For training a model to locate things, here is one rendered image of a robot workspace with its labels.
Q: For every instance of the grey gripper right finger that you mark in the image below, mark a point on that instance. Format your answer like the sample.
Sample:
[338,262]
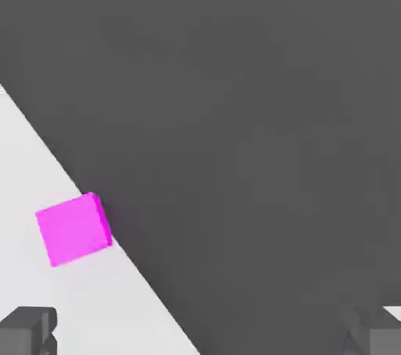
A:
[380,337]

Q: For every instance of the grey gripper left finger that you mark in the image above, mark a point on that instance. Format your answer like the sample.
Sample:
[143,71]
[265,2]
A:
[25,333]

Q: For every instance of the small magenta cube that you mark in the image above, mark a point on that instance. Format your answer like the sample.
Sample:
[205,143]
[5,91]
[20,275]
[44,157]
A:
[73,231]

